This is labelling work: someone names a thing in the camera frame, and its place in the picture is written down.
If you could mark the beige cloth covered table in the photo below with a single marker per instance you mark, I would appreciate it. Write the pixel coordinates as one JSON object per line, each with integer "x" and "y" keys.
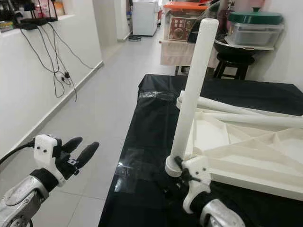
{"x": 180, "y": 54}

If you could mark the clear tape patch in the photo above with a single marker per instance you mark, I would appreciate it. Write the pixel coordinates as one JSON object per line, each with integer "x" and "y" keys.
{"x": 131, "y": 175}

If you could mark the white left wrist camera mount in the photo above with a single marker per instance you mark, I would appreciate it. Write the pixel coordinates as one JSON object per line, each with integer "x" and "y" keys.
{"x": 46, "y": 153}

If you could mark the clear plastic bag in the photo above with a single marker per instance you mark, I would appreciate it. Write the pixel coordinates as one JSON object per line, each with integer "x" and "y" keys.
{"x": 155, "y": 95}

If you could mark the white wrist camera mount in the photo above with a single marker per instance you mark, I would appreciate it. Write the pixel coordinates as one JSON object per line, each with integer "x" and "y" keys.
{"x": 46, "y": 153}
{"x": 199, "y": 175}

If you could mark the black bag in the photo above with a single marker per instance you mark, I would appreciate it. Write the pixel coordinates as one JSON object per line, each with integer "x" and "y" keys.
{"x": 222, "y": 19}

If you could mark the orange jar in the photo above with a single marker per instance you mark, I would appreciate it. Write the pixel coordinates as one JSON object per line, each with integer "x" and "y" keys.
{"x": 59, "y": 8}

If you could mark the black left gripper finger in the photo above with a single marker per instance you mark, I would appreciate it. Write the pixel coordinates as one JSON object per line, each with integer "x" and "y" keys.
{"x": 88, "y": 154}
{"x": 72, "y": 144}

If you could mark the white plastic table top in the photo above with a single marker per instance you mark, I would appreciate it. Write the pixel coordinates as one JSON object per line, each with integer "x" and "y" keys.
{"x": 251, "y": 156}

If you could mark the black tablecloth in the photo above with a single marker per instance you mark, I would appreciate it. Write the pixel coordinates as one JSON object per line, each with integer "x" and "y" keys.
{"x": 142, "y": 132}

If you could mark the pink plastic bucket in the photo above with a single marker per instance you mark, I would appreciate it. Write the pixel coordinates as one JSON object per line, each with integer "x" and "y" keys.
{"x": 248, "y": 4}

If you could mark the green pot lid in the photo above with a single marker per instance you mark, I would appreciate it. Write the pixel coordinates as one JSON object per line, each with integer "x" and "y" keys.
{"x": 255, "y": 17}

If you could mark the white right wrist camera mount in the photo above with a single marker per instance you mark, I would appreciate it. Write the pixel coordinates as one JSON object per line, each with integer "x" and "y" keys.
{"x": 199, "y": 175}

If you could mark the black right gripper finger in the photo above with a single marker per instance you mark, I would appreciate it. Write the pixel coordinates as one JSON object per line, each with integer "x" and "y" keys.
{"x": 181, "y": 164}

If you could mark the white cabinet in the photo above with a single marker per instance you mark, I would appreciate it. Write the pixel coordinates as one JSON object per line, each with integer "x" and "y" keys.
{"x": 144, "y": 18}

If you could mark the clear plastic storage box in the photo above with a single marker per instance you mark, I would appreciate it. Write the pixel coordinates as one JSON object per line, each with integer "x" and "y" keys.
{"x": 255, "y": 35}

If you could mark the black round stool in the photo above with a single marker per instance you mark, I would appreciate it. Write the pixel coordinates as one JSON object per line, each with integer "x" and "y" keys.
{"x": 233, "y": 64}

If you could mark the orange-lidded storage box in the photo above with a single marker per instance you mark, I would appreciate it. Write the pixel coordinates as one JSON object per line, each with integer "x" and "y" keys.
{"x": 182, "y": 23}

